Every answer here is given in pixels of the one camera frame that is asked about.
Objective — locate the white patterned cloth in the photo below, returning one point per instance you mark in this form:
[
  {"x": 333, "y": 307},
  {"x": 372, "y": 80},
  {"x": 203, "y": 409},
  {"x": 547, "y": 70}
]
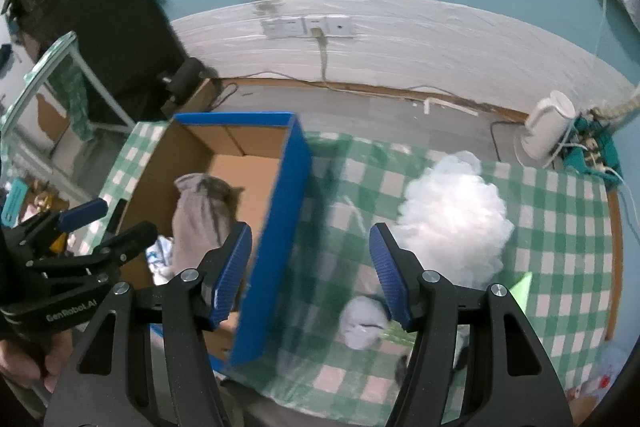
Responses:
[{"x": 159, "y": 257}]

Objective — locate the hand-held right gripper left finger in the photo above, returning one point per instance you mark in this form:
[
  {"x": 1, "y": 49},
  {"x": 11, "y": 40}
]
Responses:
[{"x": 232, "y": 272}]

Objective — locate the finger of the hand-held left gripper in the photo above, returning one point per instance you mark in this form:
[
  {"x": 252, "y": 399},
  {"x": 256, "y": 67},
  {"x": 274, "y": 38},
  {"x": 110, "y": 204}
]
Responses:
[
  {"x": 127, "y": 237},
  {"x": 82, "y": 213}
]

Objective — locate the small black device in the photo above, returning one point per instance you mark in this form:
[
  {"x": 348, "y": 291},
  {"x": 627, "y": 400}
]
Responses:
[{"x": 185, "y": 77}]

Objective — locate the translucent plastic bag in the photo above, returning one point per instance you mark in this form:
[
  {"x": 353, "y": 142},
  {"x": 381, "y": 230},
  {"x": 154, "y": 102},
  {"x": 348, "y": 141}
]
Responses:
[{"x": 602, "y": 374}]

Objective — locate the white sock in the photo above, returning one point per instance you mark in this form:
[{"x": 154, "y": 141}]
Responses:
[{"x": 361, "y": 323}]

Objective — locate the green checkered tablecloth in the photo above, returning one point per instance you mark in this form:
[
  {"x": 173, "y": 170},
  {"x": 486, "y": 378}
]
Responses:
[{"x": 550, "y": 217}]

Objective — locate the white wall socket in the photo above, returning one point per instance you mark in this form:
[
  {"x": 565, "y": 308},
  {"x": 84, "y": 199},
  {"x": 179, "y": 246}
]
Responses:
[
  {"x": 342, "y": 26},
  {"x": 315, "y": 25},
  {"x": 276, "y": 27}
]

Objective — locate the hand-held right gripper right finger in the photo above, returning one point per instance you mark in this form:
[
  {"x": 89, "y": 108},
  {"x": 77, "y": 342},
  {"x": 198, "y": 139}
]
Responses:
[{"x": 390, "y": 277}]

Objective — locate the blue cardboard box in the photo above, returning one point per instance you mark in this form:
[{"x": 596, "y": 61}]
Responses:
[{"x": 280, "y": 227}]

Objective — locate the teal basket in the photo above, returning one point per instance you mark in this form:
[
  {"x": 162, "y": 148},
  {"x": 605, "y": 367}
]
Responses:
[{"x": 607, "y": 142}]

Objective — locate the person's left hand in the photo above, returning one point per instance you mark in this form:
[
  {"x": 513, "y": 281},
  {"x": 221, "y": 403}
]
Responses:
[{"x": 22, "y": 359}]

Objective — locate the green paper piece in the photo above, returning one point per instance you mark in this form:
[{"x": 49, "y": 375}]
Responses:
[{"x": 525, "y": 289}]

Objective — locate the white metal frame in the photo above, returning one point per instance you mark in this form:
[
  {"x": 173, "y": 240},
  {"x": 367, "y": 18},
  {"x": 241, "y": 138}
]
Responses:
[{"x": 60, "y": 57}]

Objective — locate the white electric kettle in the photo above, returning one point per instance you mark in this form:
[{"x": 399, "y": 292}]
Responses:
[{"x": 545, "y": 127}]

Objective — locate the grey sock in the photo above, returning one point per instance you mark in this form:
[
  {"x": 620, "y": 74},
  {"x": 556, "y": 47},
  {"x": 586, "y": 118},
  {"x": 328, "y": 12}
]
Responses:
[{"x": 200, "y": 217}]

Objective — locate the white mesh bath sponge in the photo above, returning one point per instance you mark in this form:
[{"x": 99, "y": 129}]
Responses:
[{"x": 450, "y": 212}]

